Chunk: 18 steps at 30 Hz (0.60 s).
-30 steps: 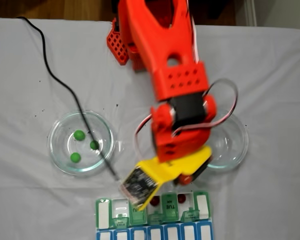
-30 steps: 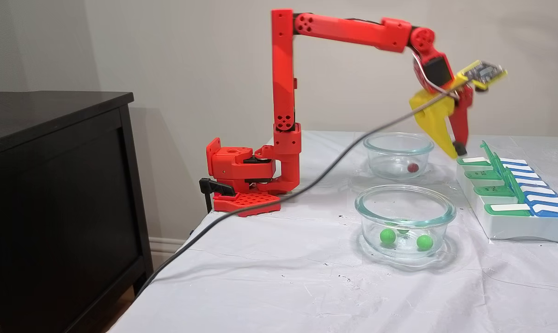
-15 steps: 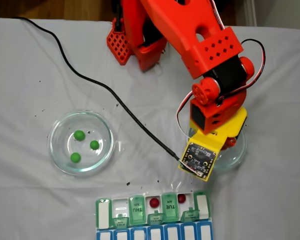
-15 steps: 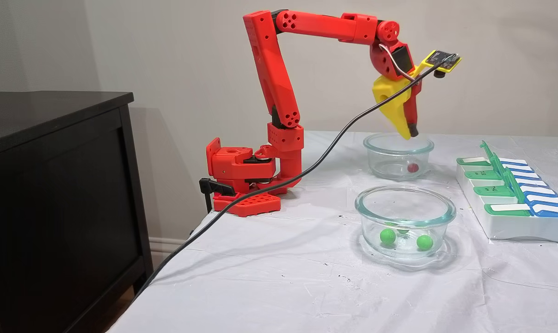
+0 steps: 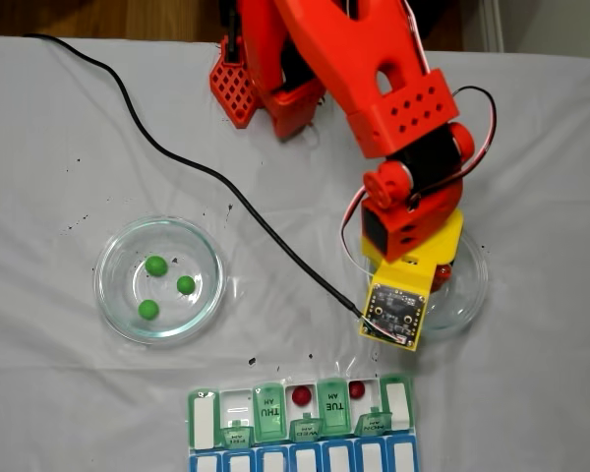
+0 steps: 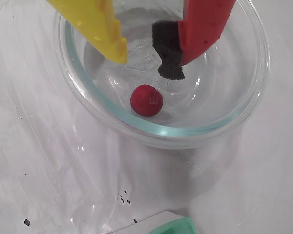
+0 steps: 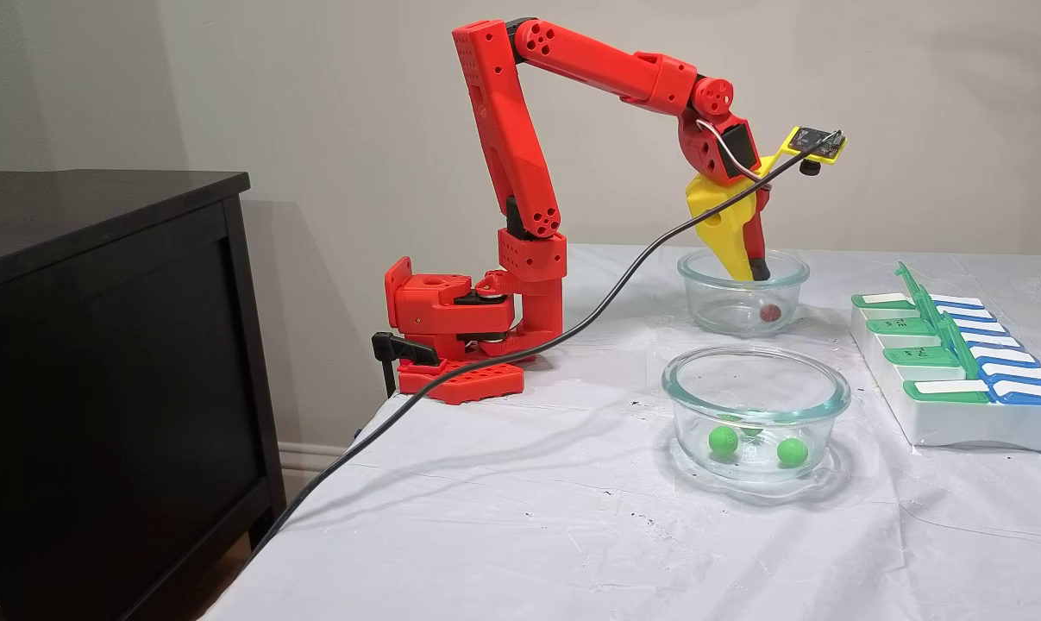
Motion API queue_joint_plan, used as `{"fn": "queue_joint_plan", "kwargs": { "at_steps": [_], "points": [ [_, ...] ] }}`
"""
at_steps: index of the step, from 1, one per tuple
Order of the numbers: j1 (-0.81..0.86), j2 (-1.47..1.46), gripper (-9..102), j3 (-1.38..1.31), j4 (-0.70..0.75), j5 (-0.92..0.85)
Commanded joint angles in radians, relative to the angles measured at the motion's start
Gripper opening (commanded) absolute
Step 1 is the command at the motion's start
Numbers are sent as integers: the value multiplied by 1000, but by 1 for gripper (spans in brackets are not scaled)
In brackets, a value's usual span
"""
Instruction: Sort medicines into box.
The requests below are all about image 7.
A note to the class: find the weekly pill organizer box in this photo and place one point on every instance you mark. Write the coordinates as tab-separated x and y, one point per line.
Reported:
960	423

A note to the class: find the white baseboard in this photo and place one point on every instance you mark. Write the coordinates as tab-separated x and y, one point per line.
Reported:
304	461

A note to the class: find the white tablecloth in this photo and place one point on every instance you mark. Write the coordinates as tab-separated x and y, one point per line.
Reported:
529	535

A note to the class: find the black table clamp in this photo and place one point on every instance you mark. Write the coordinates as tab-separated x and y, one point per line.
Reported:
399	348

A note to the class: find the red pill ball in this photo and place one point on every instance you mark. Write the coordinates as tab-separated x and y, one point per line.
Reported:
770	312

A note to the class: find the black wooden cabinet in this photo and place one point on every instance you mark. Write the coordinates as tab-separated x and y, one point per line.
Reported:
97	388

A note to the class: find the camera board on yellow mount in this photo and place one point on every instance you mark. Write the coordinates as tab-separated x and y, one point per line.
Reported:
818	142

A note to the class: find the clear glass bowl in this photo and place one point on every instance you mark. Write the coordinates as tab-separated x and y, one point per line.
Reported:
697	297
692	405

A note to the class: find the green pill ball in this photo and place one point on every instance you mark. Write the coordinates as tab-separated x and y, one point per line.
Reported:
792	451
723	441

